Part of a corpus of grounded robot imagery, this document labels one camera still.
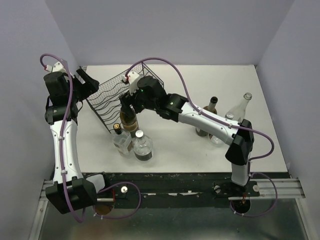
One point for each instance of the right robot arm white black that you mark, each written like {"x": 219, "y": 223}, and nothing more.
{"x": 238, "y": 136}

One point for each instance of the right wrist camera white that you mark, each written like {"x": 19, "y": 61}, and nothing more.
{"x": 132, "y": 79}

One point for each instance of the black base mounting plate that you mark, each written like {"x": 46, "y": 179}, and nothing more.
{"x": 182, "y": 190}

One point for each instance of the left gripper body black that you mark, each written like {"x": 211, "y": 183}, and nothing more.
{"x": 81, "y": 91}

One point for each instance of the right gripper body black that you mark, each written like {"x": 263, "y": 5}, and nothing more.
{"x": 136, "y": 100}

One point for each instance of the round clear bottle silver cap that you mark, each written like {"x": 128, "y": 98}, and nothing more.
{"x": 142, "y": 146}

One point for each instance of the olive green wine bottle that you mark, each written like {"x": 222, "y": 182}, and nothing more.
{"x": 129, "y": 122}

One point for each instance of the black wire wine rack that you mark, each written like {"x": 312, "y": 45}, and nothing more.
{"x": 105, "y": 102}

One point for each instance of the square clear bottle dark cap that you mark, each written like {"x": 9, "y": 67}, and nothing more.
{"x": 122, "y": 140}

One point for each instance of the tall clear frosted bottle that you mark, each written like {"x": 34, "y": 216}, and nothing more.
{"x": 238, "y": 112}

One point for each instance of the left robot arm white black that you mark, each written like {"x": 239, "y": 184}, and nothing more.
{"x": 70, "y": 190}

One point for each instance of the round clear flask bottle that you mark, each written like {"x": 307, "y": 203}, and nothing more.
{"x": 215, "y": 141}

